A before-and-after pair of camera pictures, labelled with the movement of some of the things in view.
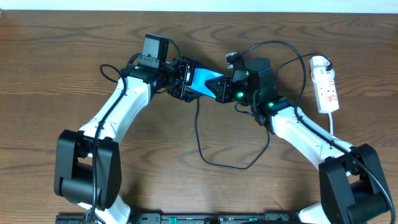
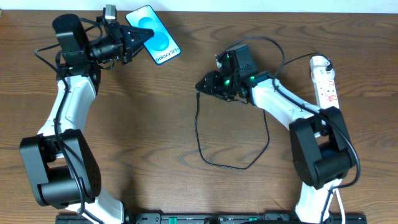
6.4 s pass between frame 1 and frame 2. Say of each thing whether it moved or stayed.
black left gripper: moved
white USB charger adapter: stayed
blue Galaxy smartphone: moved
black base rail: stayed
